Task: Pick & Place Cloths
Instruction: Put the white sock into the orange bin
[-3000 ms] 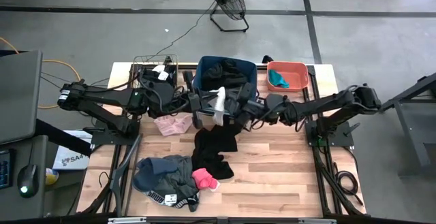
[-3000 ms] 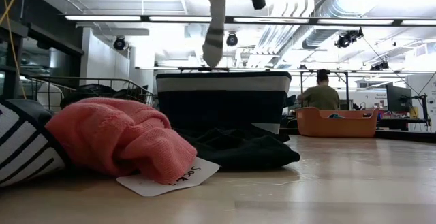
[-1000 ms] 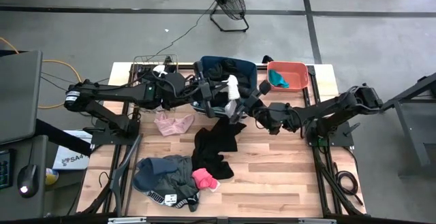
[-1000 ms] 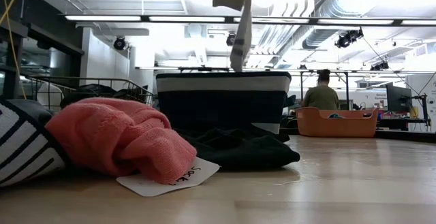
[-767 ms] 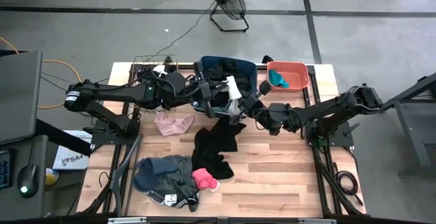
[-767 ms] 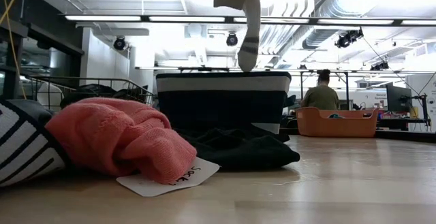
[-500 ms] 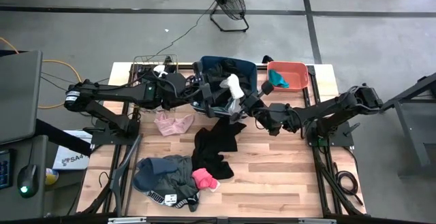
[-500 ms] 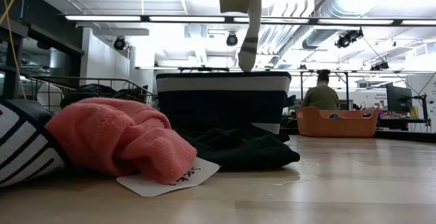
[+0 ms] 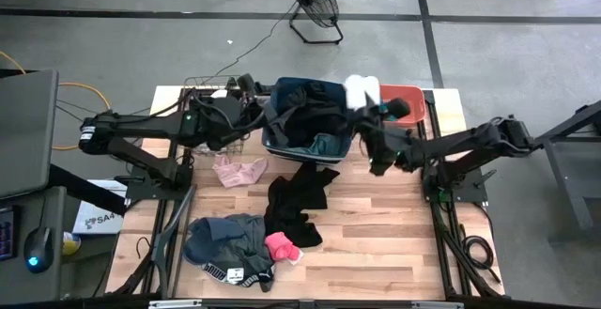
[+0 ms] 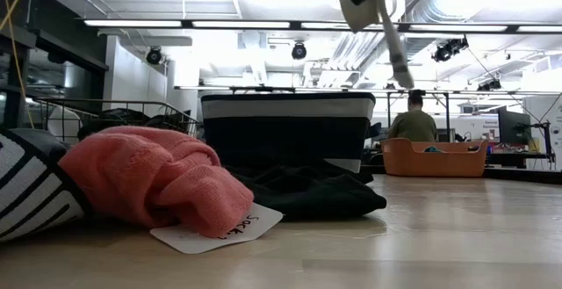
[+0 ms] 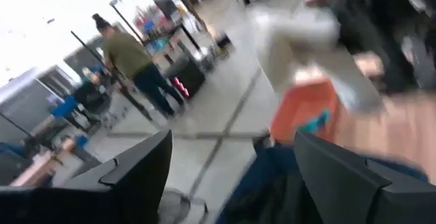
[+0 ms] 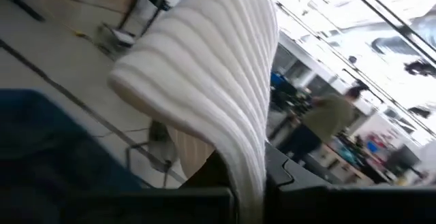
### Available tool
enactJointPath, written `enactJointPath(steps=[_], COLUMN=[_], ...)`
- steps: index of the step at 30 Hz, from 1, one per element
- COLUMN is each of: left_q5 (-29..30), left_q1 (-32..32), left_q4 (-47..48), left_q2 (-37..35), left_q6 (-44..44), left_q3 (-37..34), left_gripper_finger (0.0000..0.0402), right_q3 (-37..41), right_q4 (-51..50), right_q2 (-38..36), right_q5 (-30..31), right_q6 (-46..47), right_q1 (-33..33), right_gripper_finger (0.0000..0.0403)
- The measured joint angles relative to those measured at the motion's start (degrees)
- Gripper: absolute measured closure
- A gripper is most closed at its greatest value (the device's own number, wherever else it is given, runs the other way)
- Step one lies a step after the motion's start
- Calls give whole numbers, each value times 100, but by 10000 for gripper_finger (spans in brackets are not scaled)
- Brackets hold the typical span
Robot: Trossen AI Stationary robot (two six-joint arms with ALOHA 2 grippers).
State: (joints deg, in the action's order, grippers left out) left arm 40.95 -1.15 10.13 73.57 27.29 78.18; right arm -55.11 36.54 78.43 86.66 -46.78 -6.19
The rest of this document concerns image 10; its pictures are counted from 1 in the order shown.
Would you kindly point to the light pink white garment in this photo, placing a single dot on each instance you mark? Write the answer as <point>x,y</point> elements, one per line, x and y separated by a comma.
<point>358,16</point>

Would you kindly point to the teal sock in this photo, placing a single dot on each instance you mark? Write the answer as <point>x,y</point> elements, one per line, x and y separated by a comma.
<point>433,149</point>

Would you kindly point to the black sock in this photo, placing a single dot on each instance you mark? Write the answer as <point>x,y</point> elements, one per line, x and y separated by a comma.
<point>272,168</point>

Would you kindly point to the black garment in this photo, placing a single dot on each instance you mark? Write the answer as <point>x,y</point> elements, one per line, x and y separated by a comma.
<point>316,201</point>

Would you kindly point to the pink knitted sock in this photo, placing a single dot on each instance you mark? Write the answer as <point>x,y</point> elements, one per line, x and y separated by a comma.
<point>153,175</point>

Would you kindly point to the black Puma briefs grey waistband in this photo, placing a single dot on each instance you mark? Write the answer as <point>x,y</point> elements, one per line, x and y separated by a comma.
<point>114,120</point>

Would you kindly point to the black ceiling spotlight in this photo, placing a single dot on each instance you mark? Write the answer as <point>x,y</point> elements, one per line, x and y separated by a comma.
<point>443,52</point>
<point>153,55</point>
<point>489,85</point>
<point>299,51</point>

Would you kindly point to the long ceiling light bar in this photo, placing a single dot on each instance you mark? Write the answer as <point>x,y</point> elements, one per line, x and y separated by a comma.
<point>241,24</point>

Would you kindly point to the blue fabric storage bin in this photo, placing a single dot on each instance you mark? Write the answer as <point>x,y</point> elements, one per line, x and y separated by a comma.
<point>285,106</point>

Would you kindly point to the person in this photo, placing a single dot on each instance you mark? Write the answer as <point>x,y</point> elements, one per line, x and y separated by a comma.
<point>412,126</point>

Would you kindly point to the orange plastic tub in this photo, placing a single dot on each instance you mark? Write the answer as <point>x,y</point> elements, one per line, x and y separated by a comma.
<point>430,164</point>

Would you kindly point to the black computer monitor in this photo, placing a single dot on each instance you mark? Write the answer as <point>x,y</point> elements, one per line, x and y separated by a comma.
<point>513,126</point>

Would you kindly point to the dark background desk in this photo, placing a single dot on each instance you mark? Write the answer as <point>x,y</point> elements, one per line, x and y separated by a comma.
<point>513,159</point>

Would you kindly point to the white handwritten socks card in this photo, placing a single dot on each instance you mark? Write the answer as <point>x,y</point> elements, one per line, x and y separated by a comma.
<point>263,225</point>

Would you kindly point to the black metal table frame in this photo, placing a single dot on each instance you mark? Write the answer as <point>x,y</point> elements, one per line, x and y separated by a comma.
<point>527,175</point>

